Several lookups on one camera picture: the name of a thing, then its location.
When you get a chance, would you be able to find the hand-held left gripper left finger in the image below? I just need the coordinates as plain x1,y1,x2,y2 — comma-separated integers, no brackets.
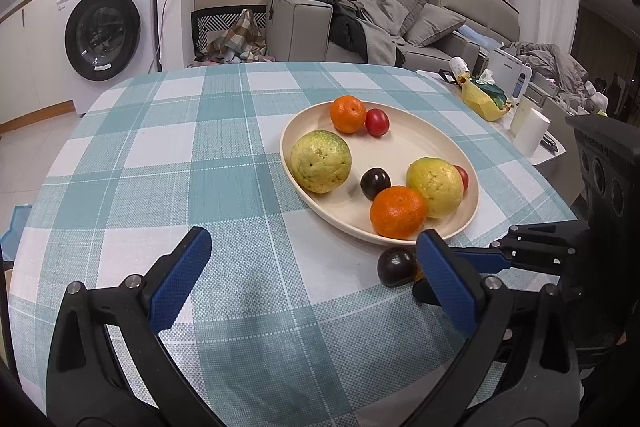
45,226,226,427

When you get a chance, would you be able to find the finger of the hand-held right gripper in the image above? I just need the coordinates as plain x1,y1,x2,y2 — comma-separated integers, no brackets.
452,223,582,277
411,281,446,307

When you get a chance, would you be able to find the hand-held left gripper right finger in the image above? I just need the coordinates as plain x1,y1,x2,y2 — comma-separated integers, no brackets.
405,229,583,427

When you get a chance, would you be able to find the dark purple plum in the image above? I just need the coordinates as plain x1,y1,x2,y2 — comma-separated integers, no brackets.
377,247,417,288
360,167,392,202

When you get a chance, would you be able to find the orange mandarin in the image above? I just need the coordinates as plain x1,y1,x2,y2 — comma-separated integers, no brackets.
369,185,429,239
330,95,367,135

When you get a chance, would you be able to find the yellow-green guava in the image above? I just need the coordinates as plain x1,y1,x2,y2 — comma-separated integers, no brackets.
405,157,465,220
290,130,352,194

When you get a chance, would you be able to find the cream oval plate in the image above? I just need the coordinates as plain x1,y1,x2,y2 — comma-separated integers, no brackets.
279,99,480,244

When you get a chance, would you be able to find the white paper roll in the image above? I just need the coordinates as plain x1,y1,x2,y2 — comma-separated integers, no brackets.
512,108,551,158

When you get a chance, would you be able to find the white side table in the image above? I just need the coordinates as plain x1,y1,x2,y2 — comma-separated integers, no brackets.
416,69,568,166

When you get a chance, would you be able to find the teal checked tablecloth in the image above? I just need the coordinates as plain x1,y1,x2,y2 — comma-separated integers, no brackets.
7,61,586,427

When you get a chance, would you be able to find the cream cup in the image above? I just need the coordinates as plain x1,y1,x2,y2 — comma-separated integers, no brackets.
509,97,536,135

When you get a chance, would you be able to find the grey blanket pile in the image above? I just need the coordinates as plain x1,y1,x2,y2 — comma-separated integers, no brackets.
505,41,601,108

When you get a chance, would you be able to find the yellow plastic bag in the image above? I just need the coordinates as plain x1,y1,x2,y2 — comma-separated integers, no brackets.
460,77,511,122

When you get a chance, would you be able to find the white appliance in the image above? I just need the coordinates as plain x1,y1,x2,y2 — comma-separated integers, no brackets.
487,48,533,100

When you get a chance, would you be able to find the light blue cloth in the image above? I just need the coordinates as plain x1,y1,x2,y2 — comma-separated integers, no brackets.
457,24,506,48

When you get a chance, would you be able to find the grey pillow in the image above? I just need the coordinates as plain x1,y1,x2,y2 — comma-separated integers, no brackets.
404,3,467,48
375,0,433,38

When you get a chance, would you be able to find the plaid cloth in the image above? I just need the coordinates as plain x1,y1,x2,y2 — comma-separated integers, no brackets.
205,8,271,66

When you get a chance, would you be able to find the white washing machine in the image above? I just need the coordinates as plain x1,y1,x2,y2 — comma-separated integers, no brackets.
56,0,162,118

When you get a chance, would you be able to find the white counter cabinet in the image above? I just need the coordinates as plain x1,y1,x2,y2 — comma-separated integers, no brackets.
0,0,81,134

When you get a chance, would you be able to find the grey sofa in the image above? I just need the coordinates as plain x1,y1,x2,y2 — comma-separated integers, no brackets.
265,0,521,70

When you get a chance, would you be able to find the pile of dark clothes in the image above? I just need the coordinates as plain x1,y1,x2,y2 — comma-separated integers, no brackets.
271,0,406,68

